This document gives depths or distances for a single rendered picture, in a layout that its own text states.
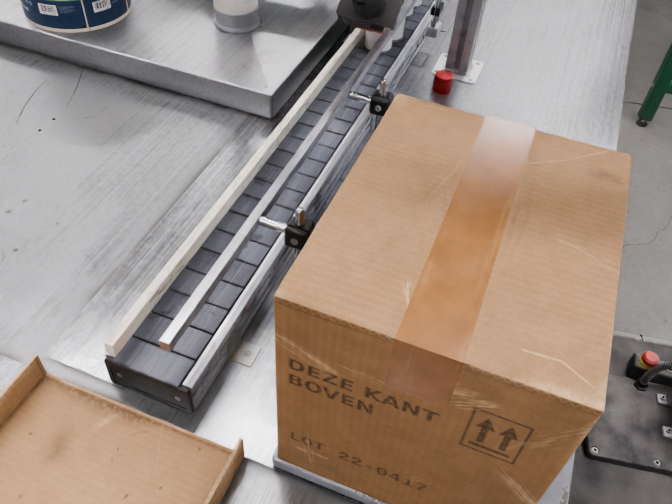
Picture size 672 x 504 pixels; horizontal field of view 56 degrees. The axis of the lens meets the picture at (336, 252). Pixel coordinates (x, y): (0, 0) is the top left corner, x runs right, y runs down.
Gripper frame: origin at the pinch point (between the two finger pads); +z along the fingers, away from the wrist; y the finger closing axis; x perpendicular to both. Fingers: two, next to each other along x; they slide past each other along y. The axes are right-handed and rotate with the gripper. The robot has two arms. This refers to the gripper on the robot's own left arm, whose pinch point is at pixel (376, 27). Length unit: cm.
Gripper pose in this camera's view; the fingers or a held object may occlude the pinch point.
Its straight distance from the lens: 120.4
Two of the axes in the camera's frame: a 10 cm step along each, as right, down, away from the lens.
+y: -9.3, -3.1, 2.0
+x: -3.2, 9.5, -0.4
